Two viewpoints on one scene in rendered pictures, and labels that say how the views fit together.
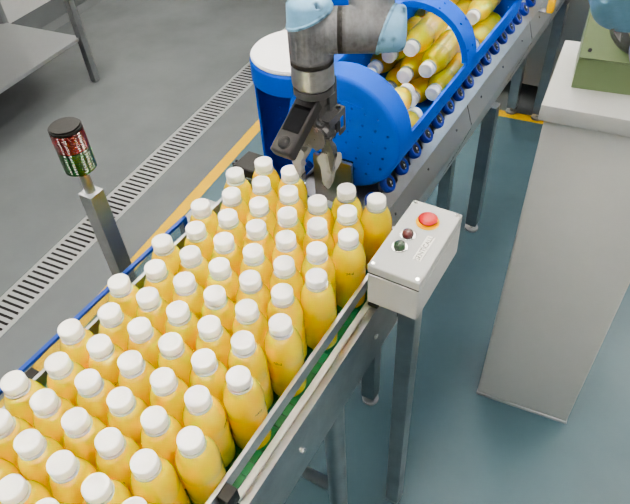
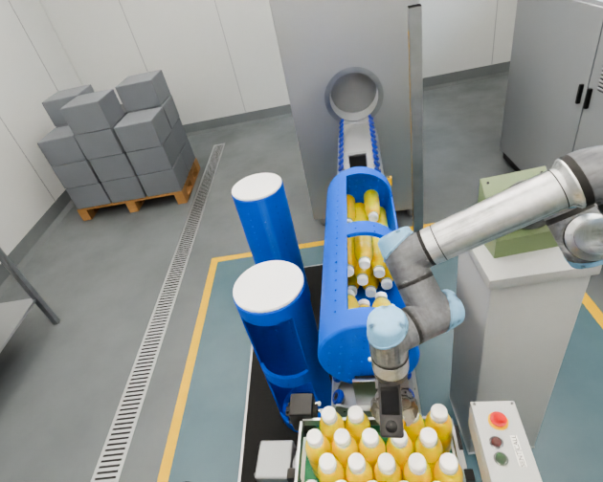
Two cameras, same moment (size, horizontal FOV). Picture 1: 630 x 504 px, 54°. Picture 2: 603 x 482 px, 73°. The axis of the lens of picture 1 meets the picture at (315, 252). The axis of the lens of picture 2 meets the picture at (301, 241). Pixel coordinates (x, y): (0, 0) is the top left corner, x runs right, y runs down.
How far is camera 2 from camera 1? 0.64 m
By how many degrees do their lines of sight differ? 18
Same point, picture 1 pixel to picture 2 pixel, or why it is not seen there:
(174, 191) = (167, 391)
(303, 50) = (394, 358)
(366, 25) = (438, 320)
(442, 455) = not seen: outside the picture
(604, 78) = (515, 247)
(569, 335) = (528, 399)
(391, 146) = (413, 355)
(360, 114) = not seen: hidden behind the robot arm
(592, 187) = (530, 314)
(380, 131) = not seen: hidden behind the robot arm
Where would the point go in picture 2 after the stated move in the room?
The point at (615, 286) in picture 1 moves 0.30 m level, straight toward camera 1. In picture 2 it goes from (554, 361) to (588, 445)
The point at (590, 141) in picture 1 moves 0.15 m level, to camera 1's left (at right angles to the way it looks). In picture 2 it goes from (524, 290) to (489, 313)
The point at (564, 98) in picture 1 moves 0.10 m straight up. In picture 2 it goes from (498, 270) to (502, 244)
